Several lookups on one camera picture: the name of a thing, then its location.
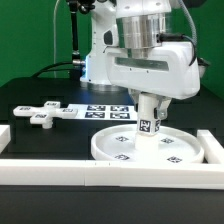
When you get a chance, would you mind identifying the black cable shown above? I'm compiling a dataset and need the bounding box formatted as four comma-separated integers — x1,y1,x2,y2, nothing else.
31,61,83,78

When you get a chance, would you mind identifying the black camera stand pole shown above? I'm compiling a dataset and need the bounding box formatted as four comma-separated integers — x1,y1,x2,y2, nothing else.
66,0,96,81

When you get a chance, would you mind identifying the white cross-shaped table base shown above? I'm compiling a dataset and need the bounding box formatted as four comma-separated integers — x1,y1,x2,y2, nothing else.
13,101,78,129

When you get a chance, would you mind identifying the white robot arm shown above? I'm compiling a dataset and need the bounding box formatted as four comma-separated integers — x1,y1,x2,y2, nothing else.
81,0,208,119

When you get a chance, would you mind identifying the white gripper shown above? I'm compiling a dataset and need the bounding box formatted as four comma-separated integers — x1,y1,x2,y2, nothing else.
106,42,202,120

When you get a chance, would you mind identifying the white marker sheet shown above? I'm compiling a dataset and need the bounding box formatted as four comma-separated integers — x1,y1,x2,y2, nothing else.
68,104,137,121

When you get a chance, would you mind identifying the white U-shaped obstacle fence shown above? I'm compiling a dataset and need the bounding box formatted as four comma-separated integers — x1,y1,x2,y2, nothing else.
0,130,224,189

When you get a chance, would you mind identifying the white round table top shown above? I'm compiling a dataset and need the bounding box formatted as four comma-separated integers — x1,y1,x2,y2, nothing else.
91,124,204,164

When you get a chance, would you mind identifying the white cable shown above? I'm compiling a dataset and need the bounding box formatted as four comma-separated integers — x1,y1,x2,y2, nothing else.
52,0,62,79

